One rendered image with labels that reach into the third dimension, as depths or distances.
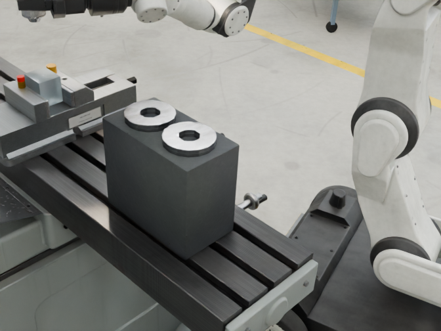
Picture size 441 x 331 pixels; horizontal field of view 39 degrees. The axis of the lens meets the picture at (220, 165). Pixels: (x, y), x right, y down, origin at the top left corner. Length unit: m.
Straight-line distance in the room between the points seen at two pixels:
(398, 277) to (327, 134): 1.88
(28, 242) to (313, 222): 0.78
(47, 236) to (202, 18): 0.59
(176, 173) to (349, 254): 0.82
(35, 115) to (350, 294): 0.85
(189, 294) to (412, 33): 0.64
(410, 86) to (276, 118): 2.12
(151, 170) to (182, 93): 2.56
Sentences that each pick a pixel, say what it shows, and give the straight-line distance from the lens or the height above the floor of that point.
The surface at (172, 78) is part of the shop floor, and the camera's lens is 3.74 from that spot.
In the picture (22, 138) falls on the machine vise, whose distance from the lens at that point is 1.33.
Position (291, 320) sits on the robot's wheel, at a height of 0.58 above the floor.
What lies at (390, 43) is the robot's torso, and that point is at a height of 1.20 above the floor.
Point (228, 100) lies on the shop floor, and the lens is 3.52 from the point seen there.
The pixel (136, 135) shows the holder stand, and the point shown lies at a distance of 1.04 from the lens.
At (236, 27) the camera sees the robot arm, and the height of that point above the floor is 1.12.
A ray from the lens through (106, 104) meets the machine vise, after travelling 1.42.
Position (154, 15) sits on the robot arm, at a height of 1.20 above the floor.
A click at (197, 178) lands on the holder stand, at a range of 0.98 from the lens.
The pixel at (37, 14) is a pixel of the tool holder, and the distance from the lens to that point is 1.30.
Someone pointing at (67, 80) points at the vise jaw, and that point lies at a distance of 1.40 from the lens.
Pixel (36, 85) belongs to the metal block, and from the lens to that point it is 1.35.
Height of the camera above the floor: 1.67
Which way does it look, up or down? 34 degrees down
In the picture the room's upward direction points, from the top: 3 degrees clockwise
